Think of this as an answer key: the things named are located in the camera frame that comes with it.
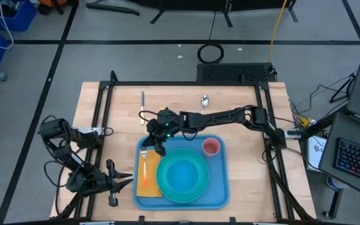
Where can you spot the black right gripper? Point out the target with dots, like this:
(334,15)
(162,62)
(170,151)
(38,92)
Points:
(164,125)

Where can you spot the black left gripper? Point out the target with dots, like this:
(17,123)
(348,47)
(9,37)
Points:
(100,185)

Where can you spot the teal round plate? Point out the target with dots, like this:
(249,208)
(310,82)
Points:
(161,175)

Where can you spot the yellow cloth napkin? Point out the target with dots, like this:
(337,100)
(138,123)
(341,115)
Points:
(152,187)

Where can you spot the blue ribbed bowl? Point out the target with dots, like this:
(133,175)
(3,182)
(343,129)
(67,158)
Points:
(183,176)

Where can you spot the pink plastic cup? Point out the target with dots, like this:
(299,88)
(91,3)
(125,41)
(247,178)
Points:
(211,147)

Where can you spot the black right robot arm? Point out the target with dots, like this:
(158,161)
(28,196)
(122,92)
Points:
(223,117)

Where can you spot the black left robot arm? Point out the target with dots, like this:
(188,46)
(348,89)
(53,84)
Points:
(64,147)

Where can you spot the blue plastic tray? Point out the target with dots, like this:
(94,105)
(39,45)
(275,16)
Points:
(217,187)

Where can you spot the black floor stand bar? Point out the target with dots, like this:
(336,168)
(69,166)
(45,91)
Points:
(114,8)

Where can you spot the white sheet of paper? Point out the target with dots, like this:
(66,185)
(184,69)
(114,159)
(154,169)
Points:
(316,153)

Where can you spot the orange bag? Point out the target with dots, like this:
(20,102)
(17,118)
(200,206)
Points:
(50,2)

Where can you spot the blue and white tape roll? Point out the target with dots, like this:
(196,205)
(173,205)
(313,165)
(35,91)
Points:
(333,184)

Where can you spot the large blue storage bin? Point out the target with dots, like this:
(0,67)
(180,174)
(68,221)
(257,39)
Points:
(23,18)

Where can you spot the black desk leg with caster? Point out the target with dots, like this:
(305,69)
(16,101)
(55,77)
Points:
(334,203)

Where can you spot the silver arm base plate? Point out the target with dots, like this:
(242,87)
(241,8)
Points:
(87,129)

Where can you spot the black metal table frame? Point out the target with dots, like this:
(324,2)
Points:
(180,83)

